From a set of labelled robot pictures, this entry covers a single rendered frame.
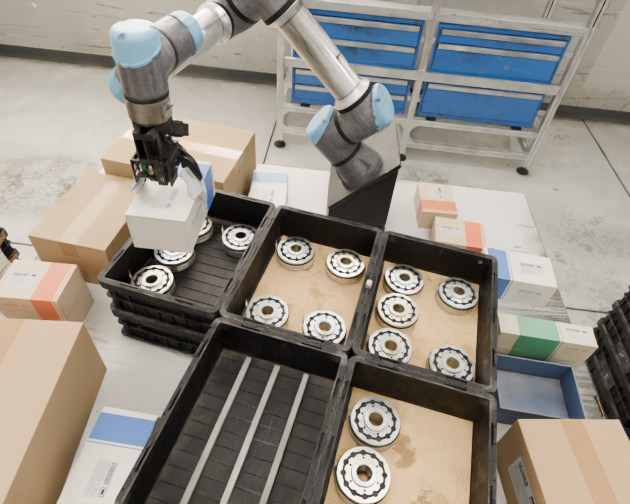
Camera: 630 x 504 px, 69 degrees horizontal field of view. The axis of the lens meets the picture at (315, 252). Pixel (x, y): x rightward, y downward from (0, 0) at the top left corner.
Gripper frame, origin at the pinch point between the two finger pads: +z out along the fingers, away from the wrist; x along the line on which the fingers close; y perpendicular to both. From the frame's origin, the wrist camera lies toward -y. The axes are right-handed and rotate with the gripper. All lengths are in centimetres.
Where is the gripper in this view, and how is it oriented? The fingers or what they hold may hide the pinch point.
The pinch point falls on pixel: (173, 196)
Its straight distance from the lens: 102.4
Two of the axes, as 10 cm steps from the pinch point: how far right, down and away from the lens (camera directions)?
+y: -1.0, 7.2, -6.9
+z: -0.6, 6.9, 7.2
